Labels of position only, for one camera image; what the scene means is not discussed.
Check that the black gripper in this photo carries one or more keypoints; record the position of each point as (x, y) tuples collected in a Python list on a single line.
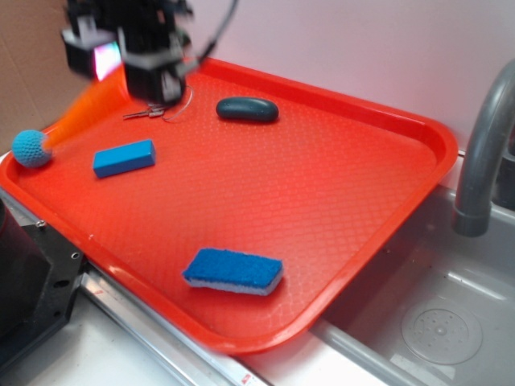
[(92, 50)]

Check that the dark green oval object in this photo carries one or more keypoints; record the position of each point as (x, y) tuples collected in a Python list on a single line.
[(247, 108)]

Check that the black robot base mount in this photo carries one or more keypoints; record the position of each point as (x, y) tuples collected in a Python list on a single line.
[(40, 275)]

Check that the orange toy carrot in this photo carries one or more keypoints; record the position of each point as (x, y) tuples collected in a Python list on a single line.
[(98, 101)]

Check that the blue crocheted ball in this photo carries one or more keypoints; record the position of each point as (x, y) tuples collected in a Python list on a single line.
[(29, 149)]

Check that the grey sink basin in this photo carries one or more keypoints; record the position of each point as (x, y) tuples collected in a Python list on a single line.
[(431, 307)]

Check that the grey faucet spout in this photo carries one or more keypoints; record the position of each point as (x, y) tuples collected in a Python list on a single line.
[(487, 173)]

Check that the blue scrub sponge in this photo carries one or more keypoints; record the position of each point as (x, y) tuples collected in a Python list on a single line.
[(234, 272)]

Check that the red plastic tray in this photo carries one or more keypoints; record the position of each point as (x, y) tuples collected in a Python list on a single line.
[(322, 188)]

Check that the brown cardboard panel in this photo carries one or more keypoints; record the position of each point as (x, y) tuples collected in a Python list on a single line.
[(36, 83)]

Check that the metal key bunch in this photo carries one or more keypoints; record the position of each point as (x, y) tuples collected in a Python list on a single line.
[(166, 113)]

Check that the blue rectangular block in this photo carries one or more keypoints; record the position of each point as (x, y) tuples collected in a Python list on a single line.
[(125, 158)]

